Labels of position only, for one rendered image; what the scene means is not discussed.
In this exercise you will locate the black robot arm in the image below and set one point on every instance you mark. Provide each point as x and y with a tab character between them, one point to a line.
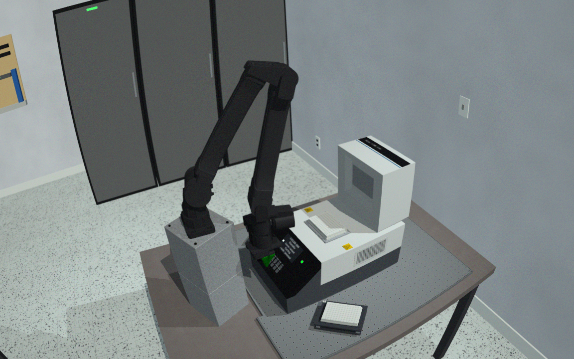
198	179

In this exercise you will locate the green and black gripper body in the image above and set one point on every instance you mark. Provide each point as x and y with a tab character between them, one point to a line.
264	245

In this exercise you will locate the white well pcr plate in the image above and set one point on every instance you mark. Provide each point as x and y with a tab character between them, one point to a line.
341	314

